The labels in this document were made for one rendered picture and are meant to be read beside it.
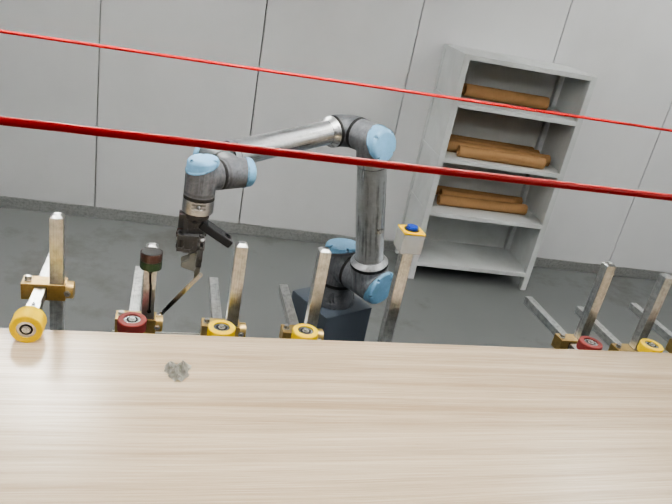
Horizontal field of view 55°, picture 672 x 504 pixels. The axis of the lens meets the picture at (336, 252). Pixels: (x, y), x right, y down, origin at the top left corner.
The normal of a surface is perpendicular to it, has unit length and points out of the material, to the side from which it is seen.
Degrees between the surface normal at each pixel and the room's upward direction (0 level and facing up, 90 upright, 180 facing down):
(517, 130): 90
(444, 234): 90
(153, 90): 90
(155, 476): 0
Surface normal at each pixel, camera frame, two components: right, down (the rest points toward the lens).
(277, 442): 0.18, -0.90
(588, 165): 0.13, 0.43
